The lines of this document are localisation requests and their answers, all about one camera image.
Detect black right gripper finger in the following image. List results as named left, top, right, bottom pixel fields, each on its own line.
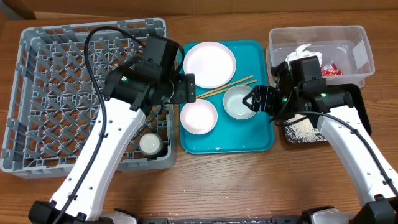
left=243, top=98, right=258, bottom=113
left=243, top=86, right=258, bottom=101

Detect grey bowl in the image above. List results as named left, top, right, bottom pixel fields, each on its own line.
left=223, top=85, right=256, bottom=120

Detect pink shallow bowl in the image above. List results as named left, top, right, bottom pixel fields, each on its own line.
left=180, top=99, right=218, bottom=135

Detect white paper napkin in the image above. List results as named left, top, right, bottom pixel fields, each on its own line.
left=285, top=44, right=323, bottom=65

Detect white cup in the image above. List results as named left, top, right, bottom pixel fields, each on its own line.
left=139, top=133, right=164, bottom=157

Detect red strawberry cake wrapper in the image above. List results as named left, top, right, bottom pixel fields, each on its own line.
left=321, top=63, right=343, bottom=77

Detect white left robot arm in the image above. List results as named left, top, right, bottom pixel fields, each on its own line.
left=29, top=35, right=195, bottom=223

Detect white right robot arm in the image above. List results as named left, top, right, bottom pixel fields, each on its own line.
left=242, top=56, right=397, bottom=223

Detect clear plastic waste bin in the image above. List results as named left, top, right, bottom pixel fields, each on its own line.
left=266, top=26, right=375, bottom=88

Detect wooden chopstick upper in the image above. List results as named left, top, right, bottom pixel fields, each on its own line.
left=196, top=75, right=254, bottom=98

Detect wooden chopstick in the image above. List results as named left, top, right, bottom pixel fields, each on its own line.
left=195, top=79, right=258, bottom=100
left=196, top=75, right=254, bottom=98

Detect wooden chopstick lower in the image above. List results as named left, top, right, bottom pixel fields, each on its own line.
left=195, top=79, right=258, bottom=100

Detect teal plastic tray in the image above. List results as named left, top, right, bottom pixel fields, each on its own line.
left=180, top=40, right=274, bottom=154

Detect black tray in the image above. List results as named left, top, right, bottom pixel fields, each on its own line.
left=281, top=83, right=373, bottom=145

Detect large white plate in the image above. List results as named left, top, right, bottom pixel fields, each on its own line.
left=183, top=42, right=237, bottom=89

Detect spilled white rice grains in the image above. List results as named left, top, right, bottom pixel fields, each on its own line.
left=282, top=115, right=326, bottom=144

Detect grey dish rack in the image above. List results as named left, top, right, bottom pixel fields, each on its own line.
left=1, top=18, right=168, bottom=179

